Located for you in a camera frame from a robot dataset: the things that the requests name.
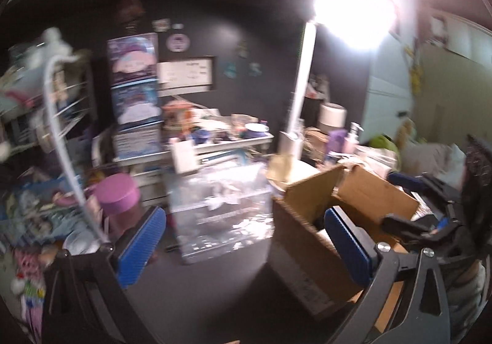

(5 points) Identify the brown cardboard box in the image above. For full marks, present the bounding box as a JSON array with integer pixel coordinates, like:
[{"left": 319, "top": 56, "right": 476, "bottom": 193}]
[{"left": 268, "top": 165, "right": 419, "bottom": 320}]

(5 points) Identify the white supplement jar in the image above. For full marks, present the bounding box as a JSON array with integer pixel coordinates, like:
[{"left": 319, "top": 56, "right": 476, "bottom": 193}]
[{"left": 62, "top": 227, "right": 103, "bottom": 256}]

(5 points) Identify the pink tumbler purple lid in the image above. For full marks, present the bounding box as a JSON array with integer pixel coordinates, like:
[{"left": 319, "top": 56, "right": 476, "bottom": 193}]
[{"left": 94, "top": 172, "right": 144, "bottom": 241}]

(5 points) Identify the clear plastic zip bag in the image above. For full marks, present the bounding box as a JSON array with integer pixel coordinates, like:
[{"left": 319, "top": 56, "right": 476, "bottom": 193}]
[{"left": 167, "top": 163, "right": 274, "bottom": 264}]

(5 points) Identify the white desk lamp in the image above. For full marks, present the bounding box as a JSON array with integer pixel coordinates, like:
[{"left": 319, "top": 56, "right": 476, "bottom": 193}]
[{"left": 279, "top": 0, "right": 397, "bottom": 162}]

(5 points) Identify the blue poster boxes stack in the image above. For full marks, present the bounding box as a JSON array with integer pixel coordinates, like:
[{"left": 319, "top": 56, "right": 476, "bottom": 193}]
[{"left": 107, "top": 33, "right": 163, "bottom": 159}]

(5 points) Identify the white wire rack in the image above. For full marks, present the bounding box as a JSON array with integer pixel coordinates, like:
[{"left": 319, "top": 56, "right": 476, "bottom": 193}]
[{"left": 1, "top": 28, "right": 107, "bottom": 246}]

